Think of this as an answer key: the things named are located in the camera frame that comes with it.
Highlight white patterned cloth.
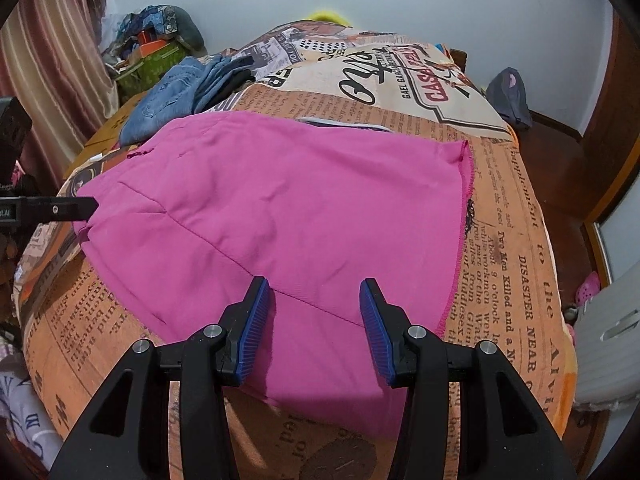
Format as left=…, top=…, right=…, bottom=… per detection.
left=0, top=365, right=65, bottom=461

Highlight grey bag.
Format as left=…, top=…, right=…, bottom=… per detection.
left=484, top=67, right=534, bottom=129

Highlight yellow pillow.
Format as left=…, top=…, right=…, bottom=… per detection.
left=306, top=9, right=353, bottom=27

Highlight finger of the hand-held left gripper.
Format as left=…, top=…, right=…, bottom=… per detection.
left=22, top=197, right=100, bottom=222

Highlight dark blue garment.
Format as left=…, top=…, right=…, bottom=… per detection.
left=192, top=55, right=257, bottom=113

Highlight newspaper print blanket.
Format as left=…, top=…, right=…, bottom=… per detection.
left=15, top=20, right=578, bottom=480

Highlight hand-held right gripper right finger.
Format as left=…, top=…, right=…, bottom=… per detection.
left=359, top=277, right=581, bottom=480

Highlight blue jeans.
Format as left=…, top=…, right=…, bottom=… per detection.
left=119, top=56, right=217, bottom=145

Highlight pink slippers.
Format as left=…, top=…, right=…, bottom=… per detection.
left=574, top=271, right=601, bottom=306

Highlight green box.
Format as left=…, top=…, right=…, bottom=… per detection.
left=114, top=40, right=187, bottom=98

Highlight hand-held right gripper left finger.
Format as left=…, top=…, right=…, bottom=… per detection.
left=48, top=275, right=274, bottom=480

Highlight white plastic stool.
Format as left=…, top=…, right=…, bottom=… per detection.
left=573, top=258, right=640, bottom=412

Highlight pink pants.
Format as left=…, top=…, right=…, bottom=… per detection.
left=75, top=111, right=475, bottom=440

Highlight striped brown curtain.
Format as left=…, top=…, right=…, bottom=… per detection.
left=0, top=0, right=121, bottom=181

